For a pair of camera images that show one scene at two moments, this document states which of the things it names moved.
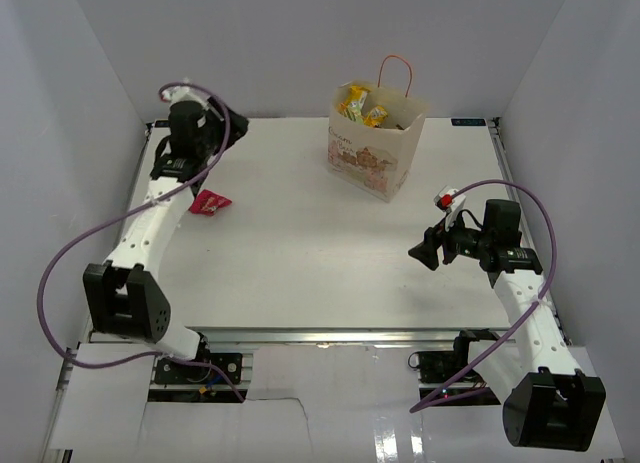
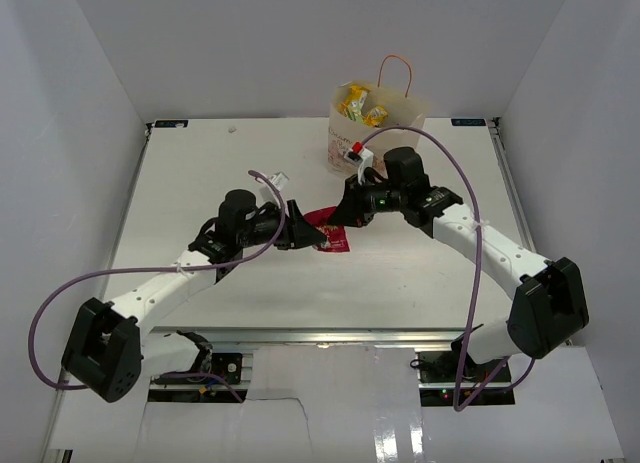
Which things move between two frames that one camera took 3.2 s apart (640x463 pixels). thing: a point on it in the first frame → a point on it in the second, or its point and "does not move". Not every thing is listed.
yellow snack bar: (376, 116) does not move
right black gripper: (427, 251) → (353, 211)
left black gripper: (238, 127) → (296, 231)
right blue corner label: (468, 122) does not move
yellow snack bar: (355, 104) does not move
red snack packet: (207, 202) → (336, 236)
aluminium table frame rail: (321, 336) does not move
